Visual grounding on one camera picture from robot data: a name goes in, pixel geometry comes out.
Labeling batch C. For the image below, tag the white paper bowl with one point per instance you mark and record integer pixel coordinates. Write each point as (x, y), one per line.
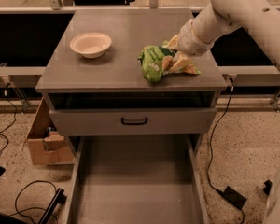
(91, 45)

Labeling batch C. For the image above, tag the grey top drawer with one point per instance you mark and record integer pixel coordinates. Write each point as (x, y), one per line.
(100, 122)

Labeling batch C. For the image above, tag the black drawer handle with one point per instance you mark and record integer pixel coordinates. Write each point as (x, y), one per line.
(134, 122)

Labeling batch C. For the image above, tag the open grey middle drawer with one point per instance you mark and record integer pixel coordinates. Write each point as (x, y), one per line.
(136, 180)

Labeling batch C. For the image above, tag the black stand leg left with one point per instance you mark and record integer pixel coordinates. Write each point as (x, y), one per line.
(58, 198)

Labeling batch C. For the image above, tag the black stand leg right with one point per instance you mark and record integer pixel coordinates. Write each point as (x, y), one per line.
(267, 187)

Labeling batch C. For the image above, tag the metal railing frame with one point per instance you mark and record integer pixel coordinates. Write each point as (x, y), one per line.
(63, 20)

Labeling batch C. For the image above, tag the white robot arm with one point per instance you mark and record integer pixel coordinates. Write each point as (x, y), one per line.
(222, 17)

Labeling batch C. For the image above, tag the black stand leg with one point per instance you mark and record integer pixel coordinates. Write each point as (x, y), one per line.
(267, 187)
(58, 198)

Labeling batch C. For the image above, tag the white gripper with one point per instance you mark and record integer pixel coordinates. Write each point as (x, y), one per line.
(188, 41)

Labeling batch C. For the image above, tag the green rice chip bag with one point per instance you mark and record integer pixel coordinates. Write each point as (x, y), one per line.
(157, 60)

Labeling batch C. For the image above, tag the cardboard box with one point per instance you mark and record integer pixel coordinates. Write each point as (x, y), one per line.
(45, 145)

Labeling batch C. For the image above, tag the black power adapter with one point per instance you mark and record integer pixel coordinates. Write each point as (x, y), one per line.
(234, 197)

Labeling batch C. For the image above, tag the grey drawer cabinet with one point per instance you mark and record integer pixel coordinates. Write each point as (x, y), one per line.
(115, 80)

